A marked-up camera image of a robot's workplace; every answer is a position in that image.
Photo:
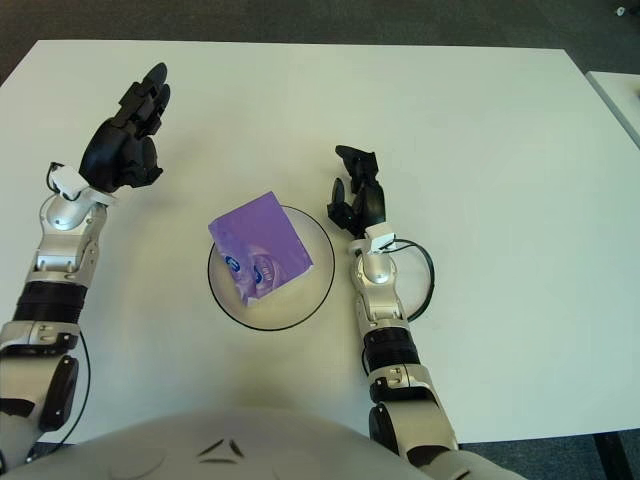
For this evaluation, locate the white plate with black rim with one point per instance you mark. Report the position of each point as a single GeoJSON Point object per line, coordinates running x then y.
{"type": "Point", "coordinates": [300, 300]}

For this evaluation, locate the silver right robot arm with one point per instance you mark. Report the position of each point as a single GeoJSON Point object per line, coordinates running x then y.
{"type": "Point", "coordinates": [385, 310]}

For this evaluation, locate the black table leg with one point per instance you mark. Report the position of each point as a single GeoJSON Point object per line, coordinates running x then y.
{"type": "Point", "coordinates": [608, 457]}

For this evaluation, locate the purple tissue paper pack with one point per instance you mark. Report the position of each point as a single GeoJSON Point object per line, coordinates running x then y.
{"type": "Point", "coordinates": [265, 240]}

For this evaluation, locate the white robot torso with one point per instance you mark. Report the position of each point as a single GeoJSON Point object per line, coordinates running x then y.
{"type": "Point", "coordinates": [150, 450]}

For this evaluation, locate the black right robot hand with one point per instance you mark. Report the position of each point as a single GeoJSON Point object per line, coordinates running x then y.
{"type": "Point", "coordinates": [372, 207]}

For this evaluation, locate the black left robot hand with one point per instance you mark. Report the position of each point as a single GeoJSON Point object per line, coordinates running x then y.
{"type": "Point", "coordinates": [115, 150]}

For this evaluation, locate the white side table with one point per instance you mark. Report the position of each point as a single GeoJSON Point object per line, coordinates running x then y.
{"type": "Point", "coordinates": [620, 100]}

